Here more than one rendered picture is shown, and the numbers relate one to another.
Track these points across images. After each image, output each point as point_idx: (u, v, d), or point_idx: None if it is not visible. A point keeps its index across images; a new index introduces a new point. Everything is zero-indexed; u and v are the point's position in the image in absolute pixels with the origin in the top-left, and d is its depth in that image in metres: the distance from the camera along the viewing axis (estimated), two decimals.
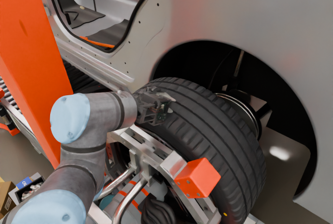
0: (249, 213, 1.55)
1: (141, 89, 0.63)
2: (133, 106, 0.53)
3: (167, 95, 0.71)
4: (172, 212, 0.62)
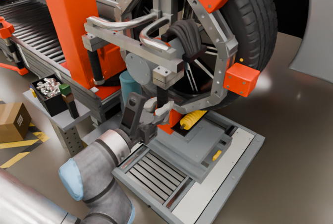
0: (249, 129, 1.64)
1: (147, 126, 0.65)
2: None
3: (169, 110, 0.72)
4: (194, 23, 0.68)
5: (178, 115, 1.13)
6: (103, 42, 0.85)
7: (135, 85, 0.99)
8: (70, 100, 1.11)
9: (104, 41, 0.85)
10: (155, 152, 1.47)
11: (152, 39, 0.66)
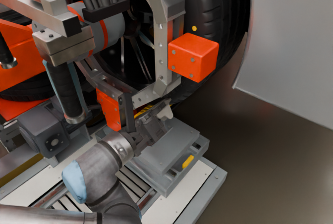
0: (206, 159, 1.22)
1: (143, 118, 0.64)
2: (130, 158, 0.60)
3: (168, 105, 0.71)
4: None
5: None
6: (1, 6, 0.59)
7: None
8: None
9: (1, 4, 0.59)
10: None
11: None
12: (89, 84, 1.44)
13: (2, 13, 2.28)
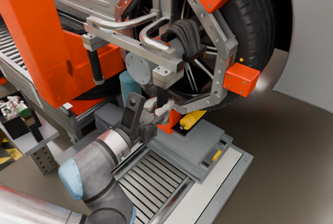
0: (236, 146, 1.52)
1: (147, 126, 0.65)
2: None
3: (169, 110, 0.72)
4: (194, 23, 0.68)
5: (178, 115, 1.13)
6: (103, 42, 0.85)
7: (135, 85, 0.99)
8: (30, 124, 1.00)
9: (103, 41, 0.84)
10: (155, 152, 1.47)
11: (152, 39, 0.66)
12: None
13: None
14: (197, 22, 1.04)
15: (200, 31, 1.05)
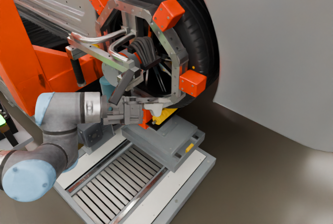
0: (201, 149, 1.66)
1: (128, 98, 0.67)
2: (95, 121, 0.65)
3: (161, 103, 0.71)
4: (150, 39, 0.88)
5: None
6: (83, 52, 1.04)
7: (112, 87, 1.19)
8: (4, 131, 1.13)
9: (83, 51, 1.04)
10: (136, 145, 1.66)
11: (117, 52, 0.86)
12: None
13: (31, 30, 2.72)
14: None
15: (156, 49, 1.19)
